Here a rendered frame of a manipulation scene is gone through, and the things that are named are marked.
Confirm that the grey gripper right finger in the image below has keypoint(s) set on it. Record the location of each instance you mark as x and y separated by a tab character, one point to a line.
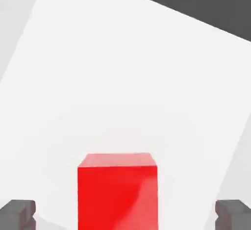
233	215

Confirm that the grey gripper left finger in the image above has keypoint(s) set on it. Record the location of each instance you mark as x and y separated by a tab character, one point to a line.
15	214

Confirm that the small red cube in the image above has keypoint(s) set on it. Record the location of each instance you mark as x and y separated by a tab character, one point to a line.
117	194

